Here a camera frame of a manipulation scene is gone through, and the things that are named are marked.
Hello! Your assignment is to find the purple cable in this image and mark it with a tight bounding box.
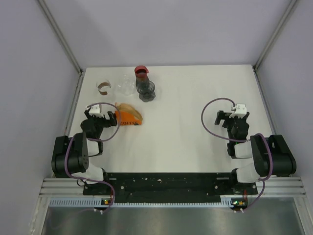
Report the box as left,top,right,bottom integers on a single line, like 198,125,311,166
63,102,121,214
201,97,272,212

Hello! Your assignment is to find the aluminium corner post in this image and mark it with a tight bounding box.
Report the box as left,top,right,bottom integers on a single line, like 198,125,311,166
36,0,85,76
253,0,300,71

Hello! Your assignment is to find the red lidded coffee carafe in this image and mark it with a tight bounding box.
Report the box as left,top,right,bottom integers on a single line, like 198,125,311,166
134,65,149,83

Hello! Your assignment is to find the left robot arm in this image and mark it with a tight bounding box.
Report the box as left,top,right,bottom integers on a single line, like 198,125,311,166
51,109,117,194

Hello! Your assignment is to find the orange coffee filter box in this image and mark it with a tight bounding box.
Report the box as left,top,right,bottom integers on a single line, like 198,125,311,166
115,103,143,126

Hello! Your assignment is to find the left aluminium corner post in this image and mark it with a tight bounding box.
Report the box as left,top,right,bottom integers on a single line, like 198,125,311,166
36,0,85,76

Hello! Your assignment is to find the dark grey plastic dripper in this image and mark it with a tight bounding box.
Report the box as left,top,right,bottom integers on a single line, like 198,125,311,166
136,80,156,102

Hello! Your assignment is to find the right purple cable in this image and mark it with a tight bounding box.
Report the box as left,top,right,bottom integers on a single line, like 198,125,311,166
201,97,272,212

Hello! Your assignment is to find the grey slotted cable duct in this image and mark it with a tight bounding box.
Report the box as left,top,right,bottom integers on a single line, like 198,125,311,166
49,197,247,209

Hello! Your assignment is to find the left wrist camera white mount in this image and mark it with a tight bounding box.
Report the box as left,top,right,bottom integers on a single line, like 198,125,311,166
86,104,102,117

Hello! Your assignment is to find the stack of brown filters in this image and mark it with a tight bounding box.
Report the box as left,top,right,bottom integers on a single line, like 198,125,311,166
117,103,143,120

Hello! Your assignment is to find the clear glass with brown band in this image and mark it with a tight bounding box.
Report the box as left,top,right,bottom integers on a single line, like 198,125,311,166
96,81,111,95

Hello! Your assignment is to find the aluminium front rail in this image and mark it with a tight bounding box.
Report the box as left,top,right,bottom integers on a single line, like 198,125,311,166
40,177,306,198

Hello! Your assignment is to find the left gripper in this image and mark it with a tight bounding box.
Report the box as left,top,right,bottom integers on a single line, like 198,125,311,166
85,110,116,139

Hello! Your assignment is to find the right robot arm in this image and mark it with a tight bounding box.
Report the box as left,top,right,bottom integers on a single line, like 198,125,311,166
215,111,296,194

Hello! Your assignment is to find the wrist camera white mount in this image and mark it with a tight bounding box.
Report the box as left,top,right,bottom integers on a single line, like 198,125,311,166
231,104,247,115
86,104,102,117

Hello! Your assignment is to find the right aluminium corner post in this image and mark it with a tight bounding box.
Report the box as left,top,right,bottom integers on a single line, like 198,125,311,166
253,0,300,71

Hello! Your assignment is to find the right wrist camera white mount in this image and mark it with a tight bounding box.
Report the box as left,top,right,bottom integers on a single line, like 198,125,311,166
231,104,247,115

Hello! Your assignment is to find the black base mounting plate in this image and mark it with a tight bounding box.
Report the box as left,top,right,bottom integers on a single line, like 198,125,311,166
83,173,258,203

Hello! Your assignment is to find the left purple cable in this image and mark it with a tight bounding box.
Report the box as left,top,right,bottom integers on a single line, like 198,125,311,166
63,102,121,214

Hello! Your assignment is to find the clear plastic dripper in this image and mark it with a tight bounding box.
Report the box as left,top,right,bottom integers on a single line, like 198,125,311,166
117,74,135,96

